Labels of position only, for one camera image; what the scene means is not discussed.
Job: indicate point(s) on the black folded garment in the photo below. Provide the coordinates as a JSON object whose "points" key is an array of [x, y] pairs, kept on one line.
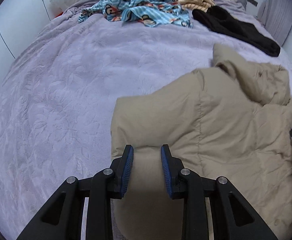
{"points": [[220, 21]]}

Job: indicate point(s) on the blue monkey print garment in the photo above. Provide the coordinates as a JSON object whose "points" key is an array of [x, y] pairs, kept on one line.
{"points": [[149, 12]]}

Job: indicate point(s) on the beige puffer jacket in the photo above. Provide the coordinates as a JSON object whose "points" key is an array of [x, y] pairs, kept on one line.
{"points": [[232, 119]]}

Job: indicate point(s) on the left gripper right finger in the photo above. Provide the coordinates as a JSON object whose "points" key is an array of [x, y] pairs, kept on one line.
{"points": [[233, 217]]}

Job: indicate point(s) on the grey curtain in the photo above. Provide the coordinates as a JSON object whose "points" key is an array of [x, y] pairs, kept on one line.
{"points": [[276, 16]]}

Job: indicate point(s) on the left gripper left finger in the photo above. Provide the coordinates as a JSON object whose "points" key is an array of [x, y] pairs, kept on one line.
{"points": [[79, 202]]}

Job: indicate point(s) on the white wardrobe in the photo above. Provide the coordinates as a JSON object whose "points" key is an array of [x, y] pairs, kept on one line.
{"points": [[20, 22]]}

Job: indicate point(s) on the lavender plush bedspread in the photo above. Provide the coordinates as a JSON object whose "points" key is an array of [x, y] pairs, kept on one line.
{"points": [[58, 98]]}

